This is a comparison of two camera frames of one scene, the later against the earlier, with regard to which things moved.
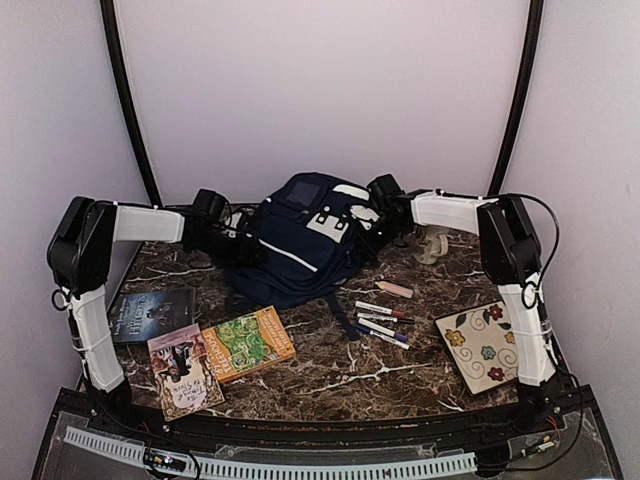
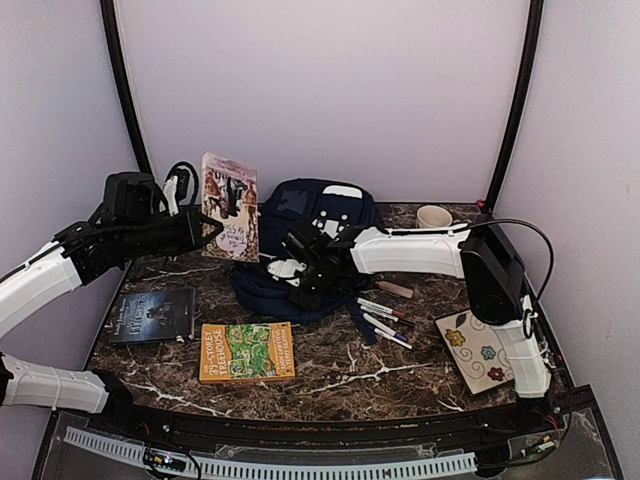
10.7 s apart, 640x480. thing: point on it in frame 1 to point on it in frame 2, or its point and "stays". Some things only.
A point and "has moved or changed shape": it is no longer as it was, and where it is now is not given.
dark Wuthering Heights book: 142,315 stays
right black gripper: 369,248 to 312,300
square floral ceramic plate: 482,345 stays
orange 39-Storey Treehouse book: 247,344 has moved or changed shape
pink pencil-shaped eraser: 392,289 stays
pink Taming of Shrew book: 185,380 to 230,195
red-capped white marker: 381,309 stays
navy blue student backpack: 310,234 has moved or changed shape
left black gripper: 239,257 to 190,234
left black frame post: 108,9 stays
